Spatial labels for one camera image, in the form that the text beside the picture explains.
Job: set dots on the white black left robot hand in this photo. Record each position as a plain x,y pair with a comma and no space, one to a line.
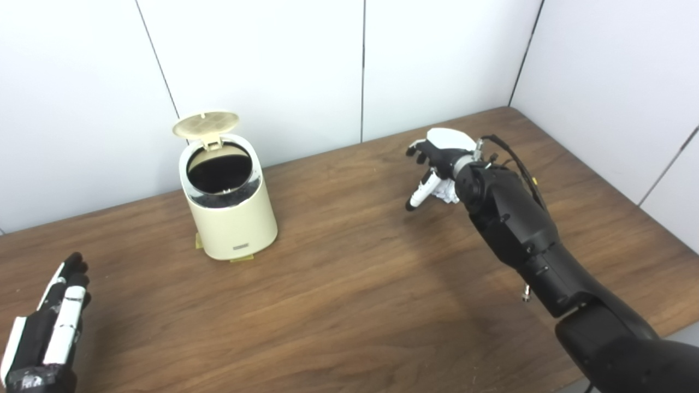
43,333

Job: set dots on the round cream bin lid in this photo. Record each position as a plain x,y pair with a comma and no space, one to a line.
206,124

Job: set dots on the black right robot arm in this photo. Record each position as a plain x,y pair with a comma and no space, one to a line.
524,234

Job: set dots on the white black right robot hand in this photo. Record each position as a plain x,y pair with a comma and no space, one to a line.
445,147

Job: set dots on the cream-colored bin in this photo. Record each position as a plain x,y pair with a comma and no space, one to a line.
235,218

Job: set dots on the white paper ball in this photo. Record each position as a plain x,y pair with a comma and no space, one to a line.
446,191

